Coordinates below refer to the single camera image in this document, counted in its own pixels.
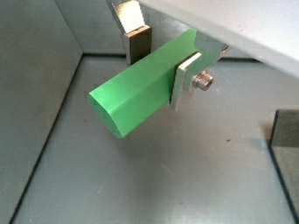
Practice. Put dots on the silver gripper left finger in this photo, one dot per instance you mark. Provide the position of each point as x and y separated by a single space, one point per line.
136 33

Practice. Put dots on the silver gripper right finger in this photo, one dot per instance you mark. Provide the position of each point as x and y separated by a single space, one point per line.
191 71

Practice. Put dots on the green hexagon block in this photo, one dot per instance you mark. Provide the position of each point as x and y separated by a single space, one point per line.
129 97

